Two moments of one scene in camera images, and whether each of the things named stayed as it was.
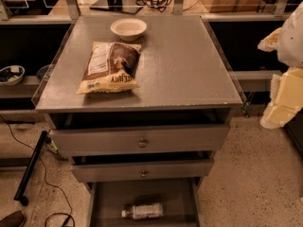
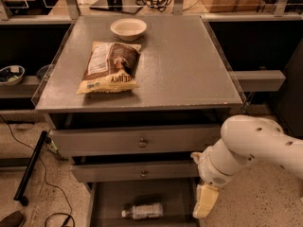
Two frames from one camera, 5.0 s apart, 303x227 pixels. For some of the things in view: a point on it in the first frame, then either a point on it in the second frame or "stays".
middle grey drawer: [142, 170] stays
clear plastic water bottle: [144, 211] stays
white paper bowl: [129, 28] stays
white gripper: [293, 44] -> [208, 168]
